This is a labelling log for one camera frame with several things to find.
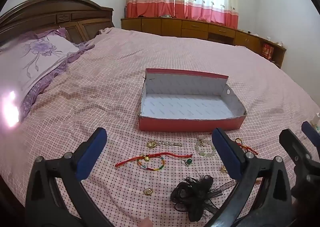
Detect red cord gold charm bracelet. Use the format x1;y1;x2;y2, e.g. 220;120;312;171
234;138;259;155

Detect small white teal box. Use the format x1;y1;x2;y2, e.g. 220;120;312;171
311;112;320;133

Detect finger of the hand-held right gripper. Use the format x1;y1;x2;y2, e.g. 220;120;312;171
279;129;320;182
301;121;320;148

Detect long wooden cabinet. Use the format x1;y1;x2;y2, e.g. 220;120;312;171
121;17;287;69

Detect rainbow red cord bracelet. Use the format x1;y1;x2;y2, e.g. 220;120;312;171
115;152;193;171

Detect red cardboard box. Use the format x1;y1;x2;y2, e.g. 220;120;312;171
138;68;247;133

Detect purple floral pillow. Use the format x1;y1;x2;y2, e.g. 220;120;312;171
0;27;95;123

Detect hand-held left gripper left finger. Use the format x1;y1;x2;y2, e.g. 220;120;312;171
25;127;110;227

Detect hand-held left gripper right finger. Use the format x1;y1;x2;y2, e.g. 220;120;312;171
205;127;298;227

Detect red gift bag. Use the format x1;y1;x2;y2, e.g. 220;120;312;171
261;44;274;60

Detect black mesh hair flower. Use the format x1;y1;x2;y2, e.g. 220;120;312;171
170;172;237;222

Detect pale jade bead bracelet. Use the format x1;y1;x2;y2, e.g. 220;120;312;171
196;135;217;158

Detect dark wooden headboard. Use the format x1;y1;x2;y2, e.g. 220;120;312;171
0;0;115;45

